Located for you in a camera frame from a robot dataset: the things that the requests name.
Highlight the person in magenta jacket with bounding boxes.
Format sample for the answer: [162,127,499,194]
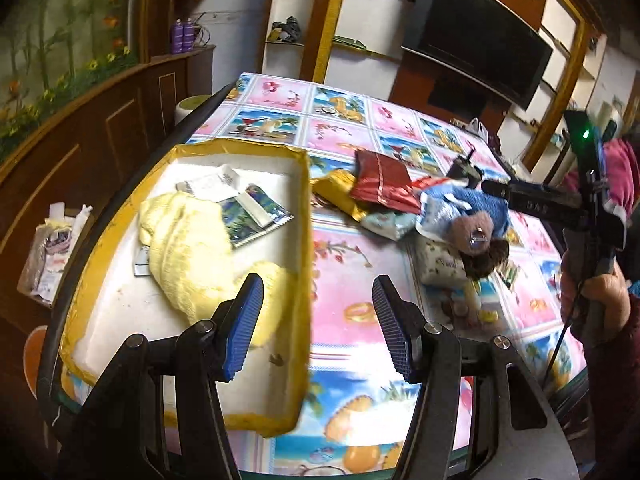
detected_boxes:
[582,132,639,479]

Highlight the yellow rimmed white tray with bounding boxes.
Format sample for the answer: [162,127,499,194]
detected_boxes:
[56,138,312,438]

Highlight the person's right hand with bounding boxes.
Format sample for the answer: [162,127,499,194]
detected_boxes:
[561,252,631,340]

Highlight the white plastic bag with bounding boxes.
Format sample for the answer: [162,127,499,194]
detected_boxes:
[465,117,489,143]

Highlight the white floral tissue pack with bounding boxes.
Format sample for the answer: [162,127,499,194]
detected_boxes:
[416,236,468,289]

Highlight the patterned plastic tablecloth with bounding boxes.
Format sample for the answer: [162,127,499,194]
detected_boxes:
[64,71,587,478]

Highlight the yellow fluffy towel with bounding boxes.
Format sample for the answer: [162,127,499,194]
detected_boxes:
[139,192,296,347]

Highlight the white red label packet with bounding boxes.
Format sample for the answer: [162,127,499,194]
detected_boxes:
[411,176,450,192]

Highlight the blue knitted cloth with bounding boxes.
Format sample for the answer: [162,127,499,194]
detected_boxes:
[421,182,510,238]

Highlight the tropical print foil sachet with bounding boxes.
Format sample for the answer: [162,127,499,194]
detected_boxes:
[219,184,294,248]

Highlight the brown knitted item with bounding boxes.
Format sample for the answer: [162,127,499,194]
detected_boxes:
[460,240,510,281]

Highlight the yellow snack packet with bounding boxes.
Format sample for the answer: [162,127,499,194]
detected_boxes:
[312,169,369,222]

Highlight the black small gadget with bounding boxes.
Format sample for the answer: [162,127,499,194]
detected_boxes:
[446,148,484,190]

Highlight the dark wooden cabinet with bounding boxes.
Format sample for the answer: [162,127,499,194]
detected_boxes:
[1,47,214,333]

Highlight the red foil pouch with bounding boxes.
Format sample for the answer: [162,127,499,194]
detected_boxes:
[349,150,421,214]

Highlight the purple bottles on cabinet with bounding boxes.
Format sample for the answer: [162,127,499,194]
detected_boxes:
[170,18,195,54]

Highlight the teal cartoon tissue pack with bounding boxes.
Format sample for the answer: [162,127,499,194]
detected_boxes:
[360,210,416,242]

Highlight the black flat television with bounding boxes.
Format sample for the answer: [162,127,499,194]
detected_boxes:
[401,0,552,108]

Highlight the orange topped white stool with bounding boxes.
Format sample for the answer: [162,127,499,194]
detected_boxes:
[23,325,47,398]

